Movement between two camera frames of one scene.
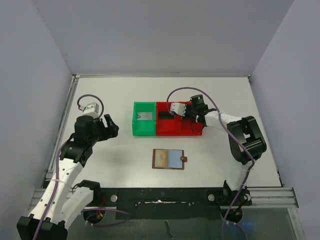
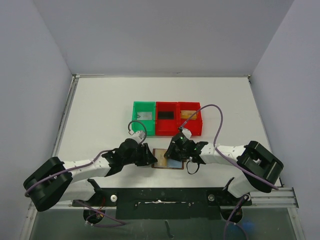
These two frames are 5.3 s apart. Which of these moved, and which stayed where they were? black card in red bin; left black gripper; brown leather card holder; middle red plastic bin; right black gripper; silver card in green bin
Moved: right black gripper; left black gripper
Stayed: silver card in green bin; middle red plastic bin; brown leather card holder; black card in red bin
